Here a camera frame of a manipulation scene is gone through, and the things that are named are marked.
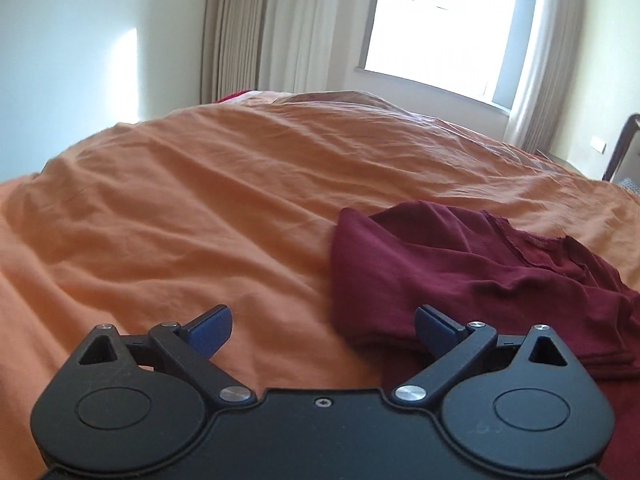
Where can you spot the grey pleated curtain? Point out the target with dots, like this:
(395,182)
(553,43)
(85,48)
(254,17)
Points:
(545,55)

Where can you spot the beige pleated curtain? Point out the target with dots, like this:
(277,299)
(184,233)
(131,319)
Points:
(270,25)

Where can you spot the grey checked pillow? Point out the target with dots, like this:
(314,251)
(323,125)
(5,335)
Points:
(631,183)

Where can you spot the padded headboard with dark frame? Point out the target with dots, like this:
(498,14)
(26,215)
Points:
(622,150)

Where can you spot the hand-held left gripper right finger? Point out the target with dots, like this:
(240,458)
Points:
(435,332)

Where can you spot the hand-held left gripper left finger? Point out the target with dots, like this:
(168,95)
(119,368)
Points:
(212,332)

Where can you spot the red cloth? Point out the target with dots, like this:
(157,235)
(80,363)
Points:
(234,96)

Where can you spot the bright window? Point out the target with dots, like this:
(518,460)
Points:
(435,30)

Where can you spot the white wall socket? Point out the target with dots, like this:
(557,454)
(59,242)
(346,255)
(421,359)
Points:
(598,144)

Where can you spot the maroon garment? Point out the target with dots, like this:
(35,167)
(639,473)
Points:
(450,270)

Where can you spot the orange bed sheet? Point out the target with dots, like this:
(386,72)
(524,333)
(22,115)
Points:
(200,200)

